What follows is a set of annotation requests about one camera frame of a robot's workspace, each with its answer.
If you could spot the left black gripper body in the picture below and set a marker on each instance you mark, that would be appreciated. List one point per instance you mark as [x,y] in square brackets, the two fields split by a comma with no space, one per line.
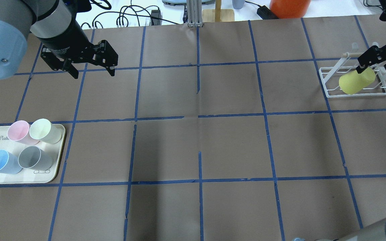
[66,41]

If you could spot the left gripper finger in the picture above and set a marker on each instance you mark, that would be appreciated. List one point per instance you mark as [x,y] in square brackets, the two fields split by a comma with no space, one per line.
[57,64]
[105,56]

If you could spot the yellow green plastic cup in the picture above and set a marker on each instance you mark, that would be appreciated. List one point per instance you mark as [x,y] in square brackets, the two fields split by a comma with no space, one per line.
[352,82]

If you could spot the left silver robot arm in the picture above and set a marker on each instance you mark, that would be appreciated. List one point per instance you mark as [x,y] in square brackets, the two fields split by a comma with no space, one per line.
[53,22]

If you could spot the cream plastic cup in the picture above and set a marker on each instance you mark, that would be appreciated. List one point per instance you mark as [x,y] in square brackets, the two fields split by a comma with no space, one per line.
[45,131]

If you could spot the pink plastic cup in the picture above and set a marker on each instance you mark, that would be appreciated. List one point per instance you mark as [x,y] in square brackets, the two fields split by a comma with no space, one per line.
[19,132]

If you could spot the grey plastic cup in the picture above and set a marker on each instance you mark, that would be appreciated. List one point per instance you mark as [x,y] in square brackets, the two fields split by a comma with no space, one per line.
[35,158]

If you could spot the light blue plastic cup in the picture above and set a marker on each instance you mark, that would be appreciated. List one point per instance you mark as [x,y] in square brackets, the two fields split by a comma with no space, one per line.
[9,163]

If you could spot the blue cup on desk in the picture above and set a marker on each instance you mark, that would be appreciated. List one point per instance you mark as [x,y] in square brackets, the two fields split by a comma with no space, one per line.
[238,4]

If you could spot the wooden mug stand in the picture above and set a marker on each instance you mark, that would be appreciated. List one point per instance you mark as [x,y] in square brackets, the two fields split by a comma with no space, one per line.
[218,14]

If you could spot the white wire cup rack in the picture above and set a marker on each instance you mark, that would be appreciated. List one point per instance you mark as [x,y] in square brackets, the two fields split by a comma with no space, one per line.
[329,76]

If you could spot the aluminium frame post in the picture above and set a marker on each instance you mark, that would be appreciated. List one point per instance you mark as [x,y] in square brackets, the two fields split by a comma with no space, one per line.
[194,13]

